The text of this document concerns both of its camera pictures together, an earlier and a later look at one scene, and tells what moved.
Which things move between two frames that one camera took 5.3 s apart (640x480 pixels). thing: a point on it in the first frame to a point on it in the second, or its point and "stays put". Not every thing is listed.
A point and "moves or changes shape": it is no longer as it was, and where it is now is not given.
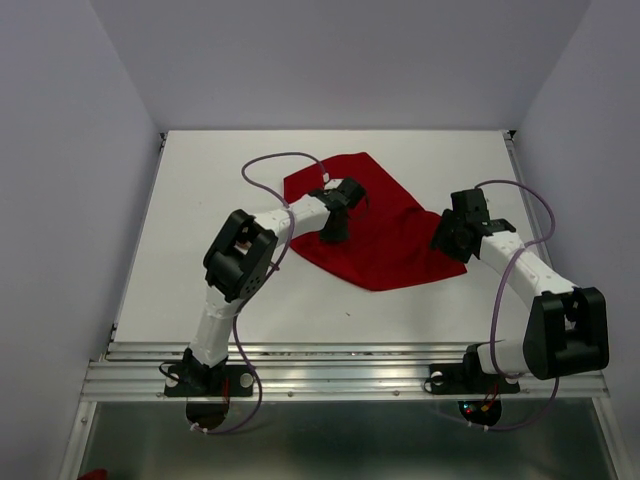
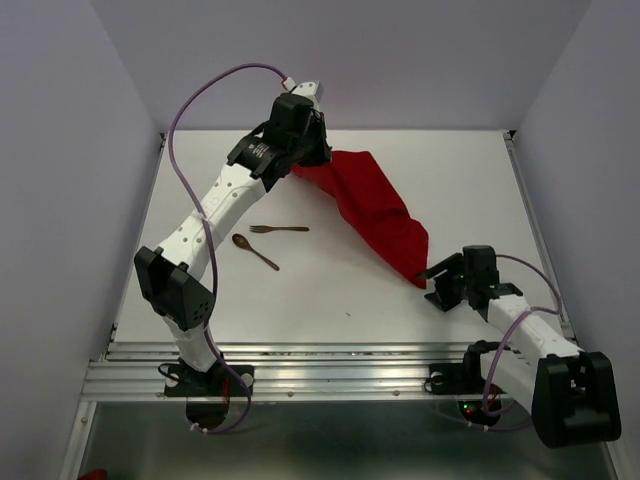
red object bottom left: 96,474 stays put
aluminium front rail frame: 316,371 stays put
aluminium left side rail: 115,323 stays put
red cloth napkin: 389,241 moves or changes shape
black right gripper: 440,238 to 451,264
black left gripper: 340,235 to 324,152
